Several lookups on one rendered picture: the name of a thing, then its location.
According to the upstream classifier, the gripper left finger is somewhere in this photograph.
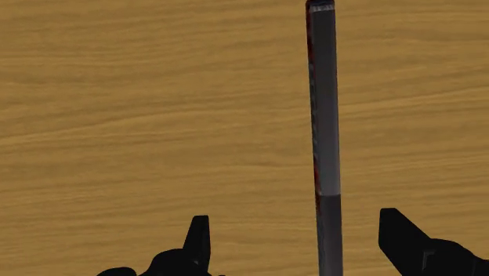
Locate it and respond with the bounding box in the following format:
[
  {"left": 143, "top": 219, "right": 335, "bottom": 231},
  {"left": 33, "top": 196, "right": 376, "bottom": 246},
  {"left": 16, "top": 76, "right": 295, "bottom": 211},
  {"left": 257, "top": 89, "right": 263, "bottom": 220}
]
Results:
[{"left": 96, "top": 215, "right": 226, "bottom": 276}]

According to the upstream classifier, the grey pen with red stripe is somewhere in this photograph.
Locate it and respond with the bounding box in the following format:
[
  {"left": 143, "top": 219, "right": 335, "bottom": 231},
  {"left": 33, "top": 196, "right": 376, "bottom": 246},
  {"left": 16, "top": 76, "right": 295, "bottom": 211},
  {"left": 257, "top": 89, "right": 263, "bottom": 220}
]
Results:
[{"left": 304, "top": 0, "right": 344, "bottom": 276}]

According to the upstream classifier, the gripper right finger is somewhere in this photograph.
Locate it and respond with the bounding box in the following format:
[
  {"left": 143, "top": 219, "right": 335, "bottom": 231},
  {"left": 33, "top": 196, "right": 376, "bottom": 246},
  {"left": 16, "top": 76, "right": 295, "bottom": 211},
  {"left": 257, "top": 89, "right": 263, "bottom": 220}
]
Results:
[{"left": 378, "top": 207, "right": 489, "bottom": 276}]

